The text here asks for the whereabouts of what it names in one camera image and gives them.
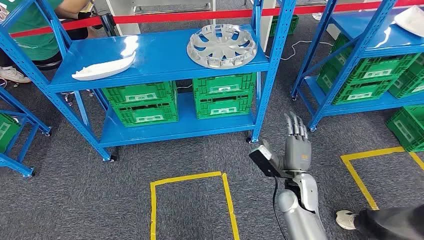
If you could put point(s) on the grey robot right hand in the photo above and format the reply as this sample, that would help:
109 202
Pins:
298 152

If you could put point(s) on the grey plastic wheel hubcap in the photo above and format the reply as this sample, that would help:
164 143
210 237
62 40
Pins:
222 42

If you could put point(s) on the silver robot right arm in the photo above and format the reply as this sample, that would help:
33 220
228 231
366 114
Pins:
298 218

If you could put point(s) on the blue metal shelf rack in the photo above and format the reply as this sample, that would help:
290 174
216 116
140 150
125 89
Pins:
13 165
374 33
159 56

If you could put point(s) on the white curved plastic part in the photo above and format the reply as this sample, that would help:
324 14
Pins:
102 69

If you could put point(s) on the green plastic crate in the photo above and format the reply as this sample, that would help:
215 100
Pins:
225 85
139 94
377 68
223 107
6 132
145 116
405 127
293 24
409 82
357 91

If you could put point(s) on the standing person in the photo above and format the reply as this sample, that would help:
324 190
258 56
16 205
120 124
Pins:
391 223

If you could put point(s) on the white desk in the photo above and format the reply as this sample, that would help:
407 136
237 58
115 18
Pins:
122 16
266 33

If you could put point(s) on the red barrier tape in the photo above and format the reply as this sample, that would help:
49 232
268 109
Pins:
198 15

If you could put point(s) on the black stool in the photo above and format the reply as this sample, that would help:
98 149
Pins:
49 64

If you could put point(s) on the seated person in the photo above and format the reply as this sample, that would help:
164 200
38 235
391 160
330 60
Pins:
30 39

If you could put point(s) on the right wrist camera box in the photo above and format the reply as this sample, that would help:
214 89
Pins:
263 160

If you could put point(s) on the black stanchion post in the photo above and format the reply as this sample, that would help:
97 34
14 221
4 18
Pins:
107 23

